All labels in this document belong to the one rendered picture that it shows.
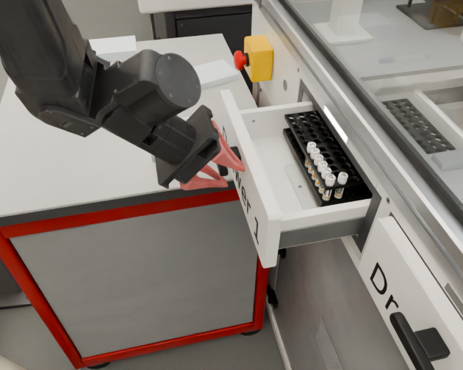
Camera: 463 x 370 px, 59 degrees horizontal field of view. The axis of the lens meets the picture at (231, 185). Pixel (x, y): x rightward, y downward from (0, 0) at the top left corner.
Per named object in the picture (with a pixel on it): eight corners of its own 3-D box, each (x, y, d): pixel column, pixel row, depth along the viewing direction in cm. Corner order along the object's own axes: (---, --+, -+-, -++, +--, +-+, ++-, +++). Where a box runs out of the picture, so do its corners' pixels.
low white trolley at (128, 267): (79, 385, 123) (-38, 221, 69) (84, 229, 166) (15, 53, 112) (265, 343, 132) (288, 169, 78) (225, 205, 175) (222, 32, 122)
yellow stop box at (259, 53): (248, 84, 86) (249, 51, 81) (240, 67, 91) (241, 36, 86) (272, 81, 87) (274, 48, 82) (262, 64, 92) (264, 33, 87)
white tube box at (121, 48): (89, 74, 104) (84, 55, 101) (90, 58, 110) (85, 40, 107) (140, 68, 106) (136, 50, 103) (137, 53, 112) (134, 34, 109)
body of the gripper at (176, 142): (223, 140, 49) (175, 109, 44) (170, 191, 53) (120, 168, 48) (213, 109, 53) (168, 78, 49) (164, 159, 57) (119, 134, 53)
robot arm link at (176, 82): (48, 48, 44) (32, 119, 41) (101, -10, 36) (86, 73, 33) (143, 92, 51) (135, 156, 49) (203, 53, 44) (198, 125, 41)
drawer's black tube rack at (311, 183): (317, 219, 60) (325, 187, 55) (281, 144, 72) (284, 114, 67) (453, 194, 63) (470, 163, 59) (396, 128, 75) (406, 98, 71)
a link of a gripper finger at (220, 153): (261, 175, 54) (209, 142, 48) (224, 206, 57) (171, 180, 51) (249, 142, 59) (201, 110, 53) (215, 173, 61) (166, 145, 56)
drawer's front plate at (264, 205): (263, 271, 55) (268, 217, 48) (220, 140, 76) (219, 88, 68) (275, 268, 56) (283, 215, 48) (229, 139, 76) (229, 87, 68)
